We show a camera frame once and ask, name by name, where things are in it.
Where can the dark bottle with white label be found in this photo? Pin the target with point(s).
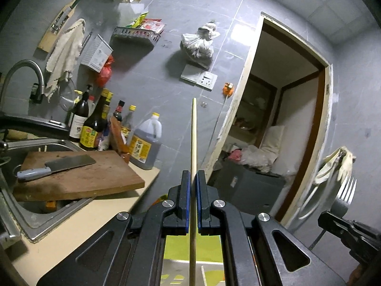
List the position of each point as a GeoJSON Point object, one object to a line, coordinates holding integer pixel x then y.
{"type": "Point", "coordinates": [79, 119]}

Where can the crumpled clear plastic bag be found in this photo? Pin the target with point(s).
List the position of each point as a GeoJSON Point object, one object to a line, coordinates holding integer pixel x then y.
{"type": "Point", "coordinates": [259, 158]}

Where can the pink cloth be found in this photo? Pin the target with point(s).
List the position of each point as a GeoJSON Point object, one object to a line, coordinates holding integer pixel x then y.
{"type": "Point", "coordinates": [235, 155]}

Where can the brown wooden board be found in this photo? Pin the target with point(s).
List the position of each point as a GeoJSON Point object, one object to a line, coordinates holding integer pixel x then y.
{"type": "Point", "coordinates": [117, 140]}

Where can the wooden shelf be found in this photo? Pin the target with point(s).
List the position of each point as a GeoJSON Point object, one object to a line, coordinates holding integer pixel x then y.
{"type": "Point", "coordinates": [253, 110]}

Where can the steel faucet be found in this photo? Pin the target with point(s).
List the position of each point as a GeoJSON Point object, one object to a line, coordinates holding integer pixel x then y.
{"type": "Point", "coordinates": [22, 64]}

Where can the dark bottle with red neck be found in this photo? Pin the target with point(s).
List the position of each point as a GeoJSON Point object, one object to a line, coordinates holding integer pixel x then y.
{"type": "Point", "coordinates": [119, 111]}

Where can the hanging clear plastic bag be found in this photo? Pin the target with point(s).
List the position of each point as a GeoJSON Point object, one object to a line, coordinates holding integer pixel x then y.
{"type": "Point", "coordinates": [198, 47]}

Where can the wooden chopstick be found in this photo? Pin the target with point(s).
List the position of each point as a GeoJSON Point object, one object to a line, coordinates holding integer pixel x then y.
{"type": "Point", "coordinates": [193, 143]}

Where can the white hanging towel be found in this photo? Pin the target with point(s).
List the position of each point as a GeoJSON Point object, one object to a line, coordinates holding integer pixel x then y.
{"type": "Point", "coordinates": [67, 47]}

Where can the dark grey washing machine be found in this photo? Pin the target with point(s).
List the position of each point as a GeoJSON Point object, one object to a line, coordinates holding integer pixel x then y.
{"type": "Point", "coordinates": [253, 184]}

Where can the red plastic bag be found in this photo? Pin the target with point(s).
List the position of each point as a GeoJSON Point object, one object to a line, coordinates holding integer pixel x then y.
{"type": "Point", "coordinates": [104, 73]}

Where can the cream rubber gloves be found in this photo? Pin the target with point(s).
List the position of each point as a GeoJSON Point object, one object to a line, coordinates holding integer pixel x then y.
{"type": "Point", "coordinates": [345, 163]}

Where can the silver fork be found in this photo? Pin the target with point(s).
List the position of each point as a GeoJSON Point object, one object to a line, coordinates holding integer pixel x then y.
{"type": "Point", "coordinates": [342, 202]}

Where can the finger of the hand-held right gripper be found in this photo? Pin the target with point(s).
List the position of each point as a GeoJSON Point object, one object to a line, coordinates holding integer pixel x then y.
{"type": "Point", "coordinates": [339, 226]}

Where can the clear bottle with yellow cap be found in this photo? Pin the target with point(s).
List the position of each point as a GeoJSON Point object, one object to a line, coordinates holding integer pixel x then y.
{"type": "Point", "coordinates": [128, 122]}

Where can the wooden cutting board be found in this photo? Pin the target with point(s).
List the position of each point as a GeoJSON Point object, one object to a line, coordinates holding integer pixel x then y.
{"type": "Point", "coordinates": [98, 178]}

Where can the large oil jug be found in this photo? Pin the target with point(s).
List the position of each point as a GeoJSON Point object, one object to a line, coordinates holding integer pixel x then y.
{"type": "Point", "coordinates": [145, 146]}

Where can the orange wall hook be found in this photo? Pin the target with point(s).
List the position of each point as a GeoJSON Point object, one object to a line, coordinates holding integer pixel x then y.
{"type": "Point", "coordinates": [228, 89]}

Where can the grey wall shelf basket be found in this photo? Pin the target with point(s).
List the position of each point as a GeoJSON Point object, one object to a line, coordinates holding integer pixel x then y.
{"type": "Point", "coordinates": [134, 35]}

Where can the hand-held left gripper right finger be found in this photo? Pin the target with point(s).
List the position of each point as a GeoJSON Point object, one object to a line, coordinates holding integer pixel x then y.
{"type": "Point", "coordinates": [198, 205]}

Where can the black faucet attachment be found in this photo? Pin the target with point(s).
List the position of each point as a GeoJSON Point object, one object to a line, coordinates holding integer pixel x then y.
{"type": "Point", "coordinates": [36, 93]}

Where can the white wall socket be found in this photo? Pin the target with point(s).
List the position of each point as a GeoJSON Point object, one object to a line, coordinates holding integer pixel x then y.
{"type": "Point", "coordinates": [207, 81]}

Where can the wooden door frame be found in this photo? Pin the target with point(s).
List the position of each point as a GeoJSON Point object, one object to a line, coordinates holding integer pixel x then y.
{"type": "Point", "coordinates": [320, 131]}

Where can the white pillow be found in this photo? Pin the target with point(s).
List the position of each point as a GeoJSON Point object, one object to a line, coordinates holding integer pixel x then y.
{"type": "Point", "coordinates": [273, 140]}

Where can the grey switch plate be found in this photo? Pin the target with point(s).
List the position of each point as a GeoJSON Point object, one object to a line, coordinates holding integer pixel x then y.
{"type": "Point", "coordinates": [190, 74]}

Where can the wooden knife holder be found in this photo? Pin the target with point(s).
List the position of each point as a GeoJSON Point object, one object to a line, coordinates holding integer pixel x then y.
{"type": "Point", "coordinates": [47, 40]}

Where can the steel sink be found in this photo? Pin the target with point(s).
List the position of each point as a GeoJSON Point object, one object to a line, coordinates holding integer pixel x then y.
{"type": "Point", "coordinates": [32, 217]}

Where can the brown bottle with yellow cap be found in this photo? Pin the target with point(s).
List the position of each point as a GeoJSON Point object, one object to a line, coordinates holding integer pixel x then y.
{"type": "Point", "coordinates": [107, 104]}

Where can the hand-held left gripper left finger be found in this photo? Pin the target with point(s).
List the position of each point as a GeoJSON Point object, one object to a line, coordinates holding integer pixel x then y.
{"type": "Point", "coordinates": [188, 202]}

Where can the white utensil holder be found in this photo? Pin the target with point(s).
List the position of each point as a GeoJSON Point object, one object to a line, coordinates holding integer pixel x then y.
{"type": "Point", "coordinates": [175, 274]}

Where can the mesh strainer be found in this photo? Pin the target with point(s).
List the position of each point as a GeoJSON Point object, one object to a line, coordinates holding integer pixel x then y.
{"type": "Point", "coordinates": [67, 93]}

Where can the soy sauce bottle yellow label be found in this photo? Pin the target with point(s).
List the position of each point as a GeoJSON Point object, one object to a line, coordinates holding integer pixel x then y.
{"type": "Point", "coordinates": [92, 131]}

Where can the white bottle with red cap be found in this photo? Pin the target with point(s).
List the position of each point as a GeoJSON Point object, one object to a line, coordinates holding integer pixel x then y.
{"type": "Point", "coordinates": [91, 102]}

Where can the white slotted wall box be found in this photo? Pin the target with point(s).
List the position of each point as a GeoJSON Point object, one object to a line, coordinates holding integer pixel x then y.
{"type": "Point", "coordinates": [96, 53]}

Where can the colourful snack packets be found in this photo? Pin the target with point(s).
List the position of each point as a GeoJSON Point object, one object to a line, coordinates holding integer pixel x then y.
{"type": "Point", "coordinates": [148, 23]}

